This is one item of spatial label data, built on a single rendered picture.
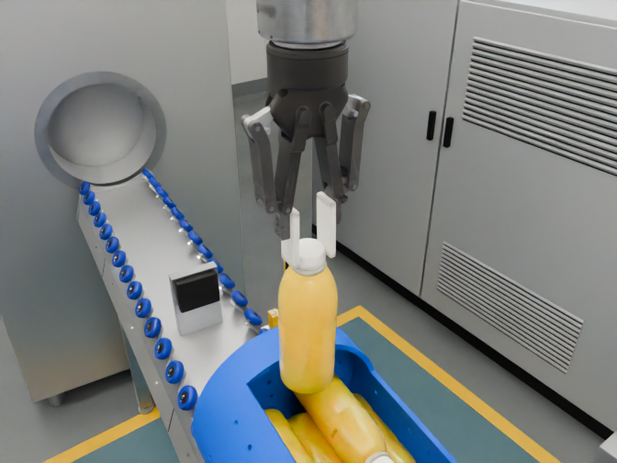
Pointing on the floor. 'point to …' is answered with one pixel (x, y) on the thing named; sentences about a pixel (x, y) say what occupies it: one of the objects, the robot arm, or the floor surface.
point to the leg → (138, 378)
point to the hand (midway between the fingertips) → (308, 231)
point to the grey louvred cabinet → (495, 182)
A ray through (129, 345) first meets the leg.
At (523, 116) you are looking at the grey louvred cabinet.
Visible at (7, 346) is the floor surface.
